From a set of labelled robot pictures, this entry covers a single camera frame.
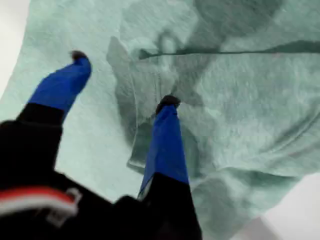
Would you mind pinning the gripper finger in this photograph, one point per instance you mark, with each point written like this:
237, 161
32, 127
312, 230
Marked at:
167, 150
60, 85

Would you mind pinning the pale green T-shirt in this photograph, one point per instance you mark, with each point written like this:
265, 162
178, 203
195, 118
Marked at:
237, 112

